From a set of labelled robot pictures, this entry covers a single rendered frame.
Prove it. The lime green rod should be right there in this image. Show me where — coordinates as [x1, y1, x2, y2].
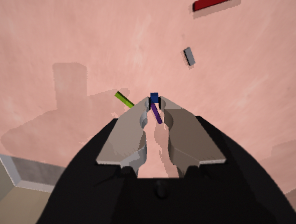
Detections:
[115, 91, 134, 108]

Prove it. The small blue block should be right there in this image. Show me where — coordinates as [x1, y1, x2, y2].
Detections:
[150, 93, 158, 103]

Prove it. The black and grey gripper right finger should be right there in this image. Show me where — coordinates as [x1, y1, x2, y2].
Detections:
[158, 96, 296, 224]

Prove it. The dark red rod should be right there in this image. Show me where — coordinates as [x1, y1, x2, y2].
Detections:
[193, 0, 228, 12]

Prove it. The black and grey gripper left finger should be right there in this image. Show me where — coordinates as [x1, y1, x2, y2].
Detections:
[36, 97, 151, 224]

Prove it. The purple rod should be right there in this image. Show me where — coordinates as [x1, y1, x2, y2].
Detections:
[151, 103, 162, 124]

